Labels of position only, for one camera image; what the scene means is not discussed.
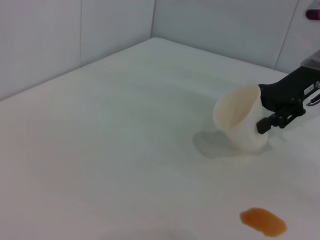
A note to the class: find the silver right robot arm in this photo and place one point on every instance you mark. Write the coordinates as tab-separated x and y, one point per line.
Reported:
313	60

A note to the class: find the white paper cup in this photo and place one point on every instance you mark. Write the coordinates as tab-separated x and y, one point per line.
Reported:
237	117

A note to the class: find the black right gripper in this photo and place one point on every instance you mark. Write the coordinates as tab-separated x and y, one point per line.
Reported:
290	87

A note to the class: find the orange-brown liquid stain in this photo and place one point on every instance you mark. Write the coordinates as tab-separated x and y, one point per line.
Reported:
262	221

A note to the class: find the dark device with pink light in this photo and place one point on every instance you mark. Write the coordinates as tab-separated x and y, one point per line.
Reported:
313	14

